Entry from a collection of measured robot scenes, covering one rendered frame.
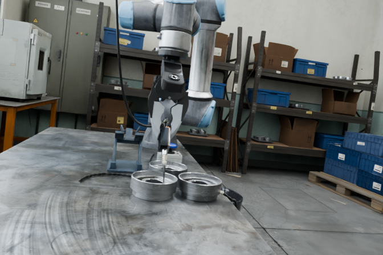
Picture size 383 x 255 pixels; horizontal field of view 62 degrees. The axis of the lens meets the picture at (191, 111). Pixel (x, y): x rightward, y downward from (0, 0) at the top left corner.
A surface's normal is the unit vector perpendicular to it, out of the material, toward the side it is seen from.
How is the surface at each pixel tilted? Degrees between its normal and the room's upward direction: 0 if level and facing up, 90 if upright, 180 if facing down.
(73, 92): 90
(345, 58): 90
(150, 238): 0
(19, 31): 90
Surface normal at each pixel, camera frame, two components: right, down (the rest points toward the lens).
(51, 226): 0.13, -0.99
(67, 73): 0.18, 0.08
